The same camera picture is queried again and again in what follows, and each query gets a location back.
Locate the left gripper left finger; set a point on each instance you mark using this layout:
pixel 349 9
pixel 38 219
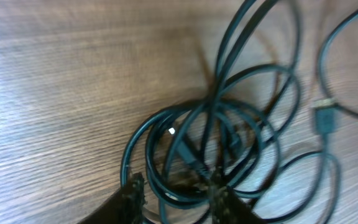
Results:
pixel 123 207

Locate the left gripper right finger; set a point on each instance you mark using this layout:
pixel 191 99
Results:
pixel 225 206

